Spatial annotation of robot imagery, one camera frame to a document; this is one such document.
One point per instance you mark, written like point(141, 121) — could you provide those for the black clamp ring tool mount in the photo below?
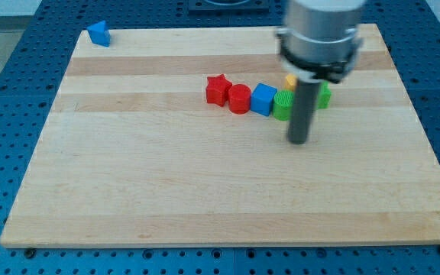
point(313, 61)

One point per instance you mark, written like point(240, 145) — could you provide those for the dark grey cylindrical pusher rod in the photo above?
point(303, 109)

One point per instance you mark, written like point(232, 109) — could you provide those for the green star block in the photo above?
point(324, 96)

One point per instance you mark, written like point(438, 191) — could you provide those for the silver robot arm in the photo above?
point(323, 19)

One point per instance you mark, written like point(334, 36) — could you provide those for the red star block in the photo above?
point(216, 90)

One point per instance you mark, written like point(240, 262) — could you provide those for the wooden board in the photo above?
point(133, 156)

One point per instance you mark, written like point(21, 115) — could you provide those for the yellow block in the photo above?
point(290, 82)

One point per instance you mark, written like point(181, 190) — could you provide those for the green cylinder block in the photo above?
point(282, 105)

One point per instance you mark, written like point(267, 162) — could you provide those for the blue cube block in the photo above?
point(262, 99)

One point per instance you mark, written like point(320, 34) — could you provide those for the red cylinder block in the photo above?
point(239, 99)

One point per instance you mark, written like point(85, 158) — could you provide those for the blue triangle block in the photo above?
point(99, 33)

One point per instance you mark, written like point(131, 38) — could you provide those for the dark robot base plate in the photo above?
point(198, 6)

